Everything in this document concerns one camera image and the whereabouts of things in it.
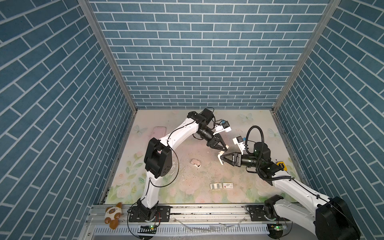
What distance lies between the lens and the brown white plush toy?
71cm

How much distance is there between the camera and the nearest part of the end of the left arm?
2.30 ft

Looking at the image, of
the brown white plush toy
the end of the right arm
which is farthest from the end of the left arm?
the brown white plush toy

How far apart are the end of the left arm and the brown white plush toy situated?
56 centimetres
